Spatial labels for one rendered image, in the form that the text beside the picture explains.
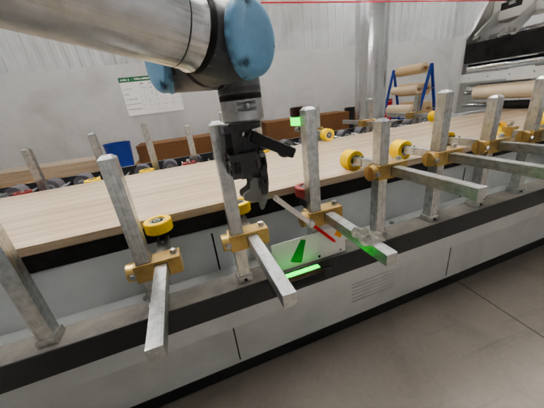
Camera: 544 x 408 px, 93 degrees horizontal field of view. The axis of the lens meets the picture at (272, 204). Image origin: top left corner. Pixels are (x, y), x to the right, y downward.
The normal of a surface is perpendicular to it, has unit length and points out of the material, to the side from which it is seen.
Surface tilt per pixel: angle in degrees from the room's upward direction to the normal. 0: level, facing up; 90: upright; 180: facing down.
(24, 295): 90
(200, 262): 90
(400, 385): 0
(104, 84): 90
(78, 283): 90
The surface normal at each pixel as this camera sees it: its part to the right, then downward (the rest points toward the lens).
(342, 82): 0.28, 0.33
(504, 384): -0.11, -0.92
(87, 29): 0.39, 0.91
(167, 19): 0.69, 0.46
